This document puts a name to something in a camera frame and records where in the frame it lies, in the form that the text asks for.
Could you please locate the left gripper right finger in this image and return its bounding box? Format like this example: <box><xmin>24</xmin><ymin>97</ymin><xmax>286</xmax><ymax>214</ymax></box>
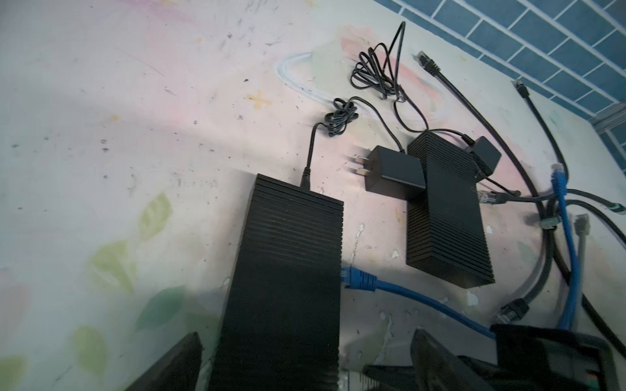
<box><xmin>411</xmin><ymin>328</ymin><xmax>493</xmax><ymax>391</ymax></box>

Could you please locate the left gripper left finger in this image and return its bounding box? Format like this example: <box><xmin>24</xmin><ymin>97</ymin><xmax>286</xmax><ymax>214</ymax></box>
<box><xmin>127</xmin><ymin>332</ymin><xmax>203</xmax><ymax>391</ymax></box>

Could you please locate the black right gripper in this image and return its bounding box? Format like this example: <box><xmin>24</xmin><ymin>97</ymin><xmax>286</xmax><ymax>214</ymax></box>
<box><xmin>364</xmin><ymin>324</ymin><xmax>619</xmax><ymax>390</ymax></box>

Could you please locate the black network switch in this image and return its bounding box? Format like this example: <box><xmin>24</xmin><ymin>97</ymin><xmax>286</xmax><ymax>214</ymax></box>
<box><xmin>406</xmin><ymin>133</ymin><xmax>495</xmax><ymax>288</ymax></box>
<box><xmin>208</xmin><ymin>174</ymin><xmax>343</xmax><ymax>390</ymax></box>

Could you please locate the blue ethernet cable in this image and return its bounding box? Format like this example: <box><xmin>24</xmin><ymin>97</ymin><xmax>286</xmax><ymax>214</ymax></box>
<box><xmin>341</xmin><ymin>163</ymin><xmax>583</xmax><ymax>340</ymax></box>

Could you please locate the grey ethernet cable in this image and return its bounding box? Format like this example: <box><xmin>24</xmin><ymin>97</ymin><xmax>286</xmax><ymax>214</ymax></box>
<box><xmin>569</xmin><ymin>213</ymin><xmax>592</xmax><ymax>333</ymax></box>

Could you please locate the black power adapter left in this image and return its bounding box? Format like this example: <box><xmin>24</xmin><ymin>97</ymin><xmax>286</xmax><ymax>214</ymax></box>
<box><xmin>353</xmin><ymin>146</ymin><xmax>426</xmax><ymax>201</ymax></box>

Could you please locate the black power adapter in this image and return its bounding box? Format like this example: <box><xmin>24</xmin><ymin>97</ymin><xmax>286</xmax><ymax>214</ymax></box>
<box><xmin>469</xmin><ymin>136</ymin><xmax>501</xmax><ymax>178</ymax></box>
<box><xmin>353</xmin><ymin>146</ymin><xmax>426</xmax><ymax>201</ymax></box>

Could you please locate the black power adapter right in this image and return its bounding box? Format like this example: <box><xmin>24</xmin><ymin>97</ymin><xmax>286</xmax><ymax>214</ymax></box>
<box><xmin>469</xmin><ymin>136</ymin><xmax>501</xmax><ymax>178</ymax></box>

